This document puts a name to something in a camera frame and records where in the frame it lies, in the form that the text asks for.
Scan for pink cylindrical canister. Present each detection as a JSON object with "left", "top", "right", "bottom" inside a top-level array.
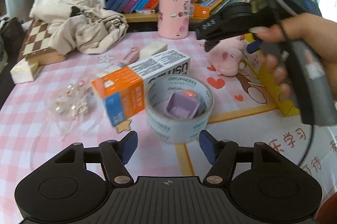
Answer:
[{"left": 158, "top": 0, "right": 191, "bottom": 39}]

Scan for orange white usmile box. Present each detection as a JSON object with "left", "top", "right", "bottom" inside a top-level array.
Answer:
[{"left": 91, "top": 49, "right": 191, "bottom": 127}]

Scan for pink plush pig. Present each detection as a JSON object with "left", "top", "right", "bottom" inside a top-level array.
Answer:
[{"left": 209, "top": 37, "right": 245, "bottom": 77}]

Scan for person's right hand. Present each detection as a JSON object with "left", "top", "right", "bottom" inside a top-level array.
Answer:
[{"left": 250, "top": 13, "right": 337, "bottom": 99}]

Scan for beige cloth bag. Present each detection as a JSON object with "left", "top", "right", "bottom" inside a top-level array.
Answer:
[{"left": 29, "top": 0, "right": 128, "bottom": 55}]

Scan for white sponge block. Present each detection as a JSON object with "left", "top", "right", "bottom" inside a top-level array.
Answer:
[{"left": 139, "top": 41, "right": 167, "bottom": 59}]

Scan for yellow cardboard box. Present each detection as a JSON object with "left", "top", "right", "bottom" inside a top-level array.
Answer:
[{"left": 243, "top": 33, "right": 301, "bottom": 118}]

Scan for clear tape roll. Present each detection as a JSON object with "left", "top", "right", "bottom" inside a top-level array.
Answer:
[{"left": 145, "top": 75, "right": 214, "bottom": 144}]

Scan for small purple box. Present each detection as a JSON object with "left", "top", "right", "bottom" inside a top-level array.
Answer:
[{"left": 165, "top": 90, "right": 201, "bottom": 119}]

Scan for pearl bracelets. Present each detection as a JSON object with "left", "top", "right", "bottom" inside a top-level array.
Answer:
[{"left": 48, "top": 79, "right": 98, "bottom": 135}]

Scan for wooden chessboard box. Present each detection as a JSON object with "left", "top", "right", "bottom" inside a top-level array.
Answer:
[{"left": 18, "top": 19, "right": 67, "bottom": 66}]

